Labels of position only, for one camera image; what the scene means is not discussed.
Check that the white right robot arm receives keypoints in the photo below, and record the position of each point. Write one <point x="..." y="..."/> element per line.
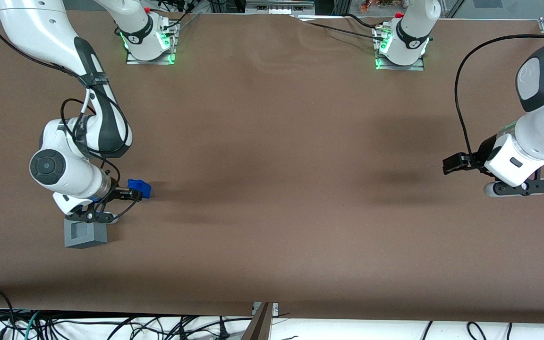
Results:
<point x="40" y="28"/>

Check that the brown table cover sheet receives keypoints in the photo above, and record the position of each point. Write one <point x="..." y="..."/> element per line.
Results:
<point x="272" y="189"/>

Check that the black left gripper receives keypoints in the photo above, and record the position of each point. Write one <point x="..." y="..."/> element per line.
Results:
<point x="486" y="150"/>

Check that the blue plastic part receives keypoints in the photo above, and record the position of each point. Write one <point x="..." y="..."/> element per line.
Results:
<point x="145" y="187"/>

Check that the small metal corner bracket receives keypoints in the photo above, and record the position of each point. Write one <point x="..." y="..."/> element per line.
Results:
<point x="275" y="308"/>

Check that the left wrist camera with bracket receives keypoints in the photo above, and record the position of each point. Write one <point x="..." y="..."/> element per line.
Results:
<point x="522" y="188"/>

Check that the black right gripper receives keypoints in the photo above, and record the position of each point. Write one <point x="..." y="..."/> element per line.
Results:
<point x="122" y="192"/>

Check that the white power strip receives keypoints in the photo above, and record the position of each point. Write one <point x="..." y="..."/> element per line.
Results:
<point x="279" y="8"/>

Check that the aluminium profile beam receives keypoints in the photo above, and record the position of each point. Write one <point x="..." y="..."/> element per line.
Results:
<point x="258" y="326"/>

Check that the gray square base block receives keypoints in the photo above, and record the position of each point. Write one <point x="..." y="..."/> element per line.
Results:
<point x="90" y="236"/>

